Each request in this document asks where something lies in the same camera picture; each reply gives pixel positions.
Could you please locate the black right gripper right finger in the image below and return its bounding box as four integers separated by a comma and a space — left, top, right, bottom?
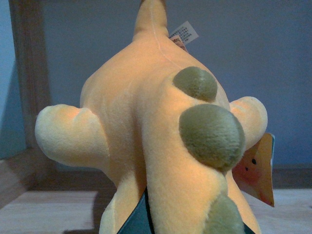
243, 223, 255, 234

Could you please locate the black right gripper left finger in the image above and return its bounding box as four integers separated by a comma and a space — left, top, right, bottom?
118, 190, 155, 234

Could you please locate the orange plush dinosaur toy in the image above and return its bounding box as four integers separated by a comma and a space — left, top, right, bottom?
35, 0, 268, 234

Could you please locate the orange cardboard hang tag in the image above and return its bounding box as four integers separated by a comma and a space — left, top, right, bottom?
232, 133, 274, 207

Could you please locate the white sewn care label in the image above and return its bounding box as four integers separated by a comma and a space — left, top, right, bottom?
169, 21, 199, 52

